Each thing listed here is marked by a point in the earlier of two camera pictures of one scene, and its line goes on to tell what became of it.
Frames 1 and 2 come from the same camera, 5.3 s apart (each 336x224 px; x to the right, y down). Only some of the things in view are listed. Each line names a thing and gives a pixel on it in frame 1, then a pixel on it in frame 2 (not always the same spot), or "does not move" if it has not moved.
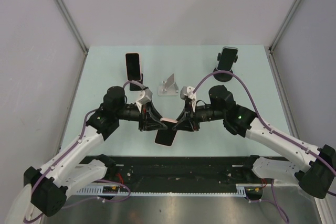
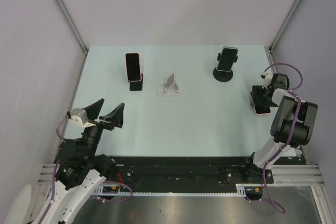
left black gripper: x=147 y=120 → x=116 y=117
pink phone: x=165 y=137 → x=260 y=100
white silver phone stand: x=169 y=87 does not move
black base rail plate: x=219 y=171 does not move
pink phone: x=133 y=66 does not move
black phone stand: x=134 y=87 does not move
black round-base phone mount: x=223 y=77 does not move
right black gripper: x=187 y=120 → x=258 y=90
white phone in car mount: x=227 y=59 does not move
